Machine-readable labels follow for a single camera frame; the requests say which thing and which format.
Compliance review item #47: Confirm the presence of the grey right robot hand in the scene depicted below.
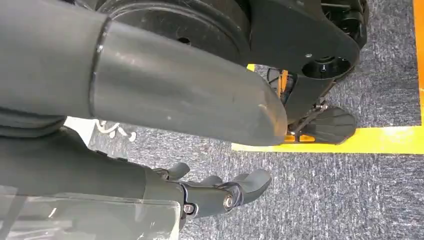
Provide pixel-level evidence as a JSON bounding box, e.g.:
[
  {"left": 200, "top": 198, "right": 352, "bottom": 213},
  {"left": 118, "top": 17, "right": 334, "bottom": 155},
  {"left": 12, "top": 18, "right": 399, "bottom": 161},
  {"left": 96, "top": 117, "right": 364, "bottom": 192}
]
[{"left": 0, "top": 0, "right": 289, "bottom": 240}]

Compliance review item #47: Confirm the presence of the black robot foot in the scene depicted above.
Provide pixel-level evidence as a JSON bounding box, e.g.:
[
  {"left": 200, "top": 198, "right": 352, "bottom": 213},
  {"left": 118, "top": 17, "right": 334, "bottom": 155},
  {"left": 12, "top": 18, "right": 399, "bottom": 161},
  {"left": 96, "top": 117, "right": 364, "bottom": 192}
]
[{"left": 287, "top": 105, "right": 358, "bottom": 146}]

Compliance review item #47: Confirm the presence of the yellow floor tape strip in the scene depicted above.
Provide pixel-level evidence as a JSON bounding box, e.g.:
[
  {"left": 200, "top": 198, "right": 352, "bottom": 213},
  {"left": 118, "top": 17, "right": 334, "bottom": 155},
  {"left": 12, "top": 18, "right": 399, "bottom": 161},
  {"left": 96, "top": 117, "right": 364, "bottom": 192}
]
[{"left": 230, "top": 0, "right": 424, "bottom": 156}]

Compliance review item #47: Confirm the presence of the white cable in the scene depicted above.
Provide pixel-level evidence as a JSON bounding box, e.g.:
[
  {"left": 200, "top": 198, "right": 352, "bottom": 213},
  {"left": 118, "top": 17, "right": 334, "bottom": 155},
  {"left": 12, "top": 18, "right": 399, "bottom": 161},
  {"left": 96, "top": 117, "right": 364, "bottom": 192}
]
[{"left": 95, "top": 120, "right": 137, "bottom": 143}]

